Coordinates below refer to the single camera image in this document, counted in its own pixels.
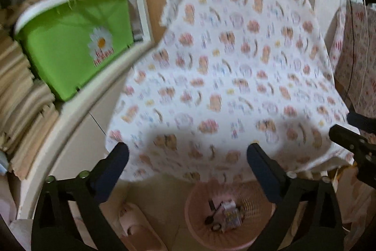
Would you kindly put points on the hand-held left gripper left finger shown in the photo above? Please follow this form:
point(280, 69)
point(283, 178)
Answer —
point(113, 171)

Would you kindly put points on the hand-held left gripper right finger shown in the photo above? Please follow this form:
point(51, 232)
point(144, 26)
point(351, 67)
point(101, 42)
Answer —
point(263, 173)

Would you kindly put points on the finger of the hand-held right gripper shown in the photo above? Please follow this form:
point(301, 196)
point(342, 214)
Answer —
point(352, 142)
point(362, 121)

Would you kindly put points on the purple checkered box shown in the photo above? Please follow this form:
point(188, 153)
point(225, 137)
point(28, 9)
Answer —
point(233, 215)

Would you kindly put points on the black plastic spoon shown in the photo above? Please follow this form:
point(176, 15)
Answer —
point(210, 214)

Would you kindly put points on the pink waste basket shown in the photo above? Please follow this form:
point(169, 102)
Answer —
point(199, 227)

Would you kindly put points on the white shelf unit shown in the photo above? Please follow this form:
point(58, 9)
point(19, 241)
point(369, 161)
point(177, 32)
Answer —
point(82, 127)

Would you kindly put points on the pink slipper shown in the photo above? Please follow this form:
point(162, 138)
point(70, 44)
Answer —
point(139, 227)

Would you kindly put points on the pink floral cloth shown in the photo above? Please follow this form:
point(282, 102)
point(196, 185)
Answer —
point(357, 57)

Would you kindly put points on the bear printed white cloth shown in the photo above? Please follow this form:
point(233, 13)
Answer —
point(235, 62)

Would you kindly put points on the green storage box white lid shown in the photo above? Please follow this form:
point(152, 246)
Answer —
point(67, 62)

